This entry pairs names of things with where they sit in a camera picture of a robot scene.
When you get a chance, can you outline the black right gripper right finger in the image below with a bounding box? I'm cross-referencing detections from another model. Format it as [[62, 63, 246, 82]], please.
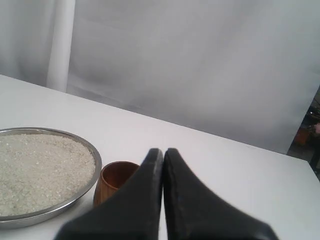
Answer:
[[162, 148, 278, 240]]

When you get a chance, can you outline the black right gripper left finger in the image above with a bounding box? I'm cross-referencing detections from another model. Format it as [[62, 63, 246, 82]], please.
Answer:
[[59, 148, 164, 240]]

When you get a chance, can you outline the brown wooden cup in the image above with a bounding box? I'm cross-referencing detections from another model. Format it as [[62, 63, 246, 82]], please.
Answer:
[[93, 161, 140, 207]]

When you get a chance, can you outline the steel tray of rice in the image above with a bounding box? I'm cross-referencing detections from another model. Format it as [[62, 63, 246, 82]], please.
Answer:
[[0, 127, 102, 230]]

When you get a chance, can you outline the white backdrop curtain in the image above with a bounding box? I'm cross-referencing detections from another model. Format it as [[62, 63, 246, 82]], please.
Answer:
[[0, 0, 320, 154]]

